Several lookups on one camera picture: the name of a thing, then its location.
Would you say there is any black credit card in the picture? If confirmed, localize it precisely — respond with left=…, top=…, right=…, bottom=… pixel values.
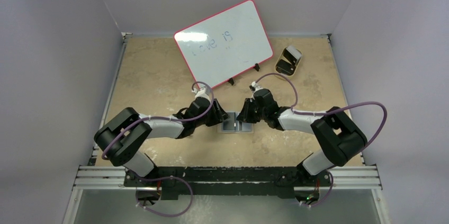
left=229, top=121, right=245, bottom=133

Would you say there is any stack of grey cards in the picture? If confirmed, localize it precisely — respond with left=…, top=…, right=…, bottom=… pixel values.
left=286, top=46, right=302, bottom=64

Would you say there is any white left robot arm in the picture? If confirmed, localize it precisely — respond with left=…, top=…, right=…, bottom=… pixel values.
left=94, top=97, right=229, bottom=186

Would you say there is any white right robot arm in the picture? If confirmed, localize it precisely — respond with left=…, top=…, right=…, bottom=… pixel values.
left=236, top=88, right=368, bottom=185

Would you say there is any black whiteboard stand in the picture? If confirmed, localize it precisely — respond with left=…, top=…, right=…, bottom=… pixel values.
left=227, top=63, right=260, bottom=86

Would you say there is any pink framed whiteboard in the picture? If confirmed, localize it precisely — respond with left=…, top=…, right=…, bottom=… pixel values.
left=174, top=0, right=274, bottom=88

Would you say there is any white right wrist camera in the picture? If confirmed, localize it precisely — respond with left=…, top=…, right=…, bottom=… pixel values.
left=249, top=81, right=263, bottom=93

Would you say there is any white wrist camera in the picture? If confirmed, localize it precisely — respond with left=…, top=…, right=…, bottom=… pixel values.
left=249, top=81, right=263, bottom=93
left=192, top=87, right=211, bottom=100

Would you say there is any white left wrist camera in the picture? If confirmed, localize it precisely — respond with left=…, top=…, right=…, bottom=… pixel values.
left=192, top=87, right=211, bottom=100

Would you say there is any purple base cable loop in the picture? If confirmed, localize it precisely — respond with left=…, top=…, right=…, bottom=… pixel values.
left=136, top=175, right=194, bottom=218

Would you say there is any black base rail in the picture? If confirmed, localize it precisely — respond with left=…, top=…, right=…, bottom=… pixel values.
left=124, top=166, right=333, bottom=203

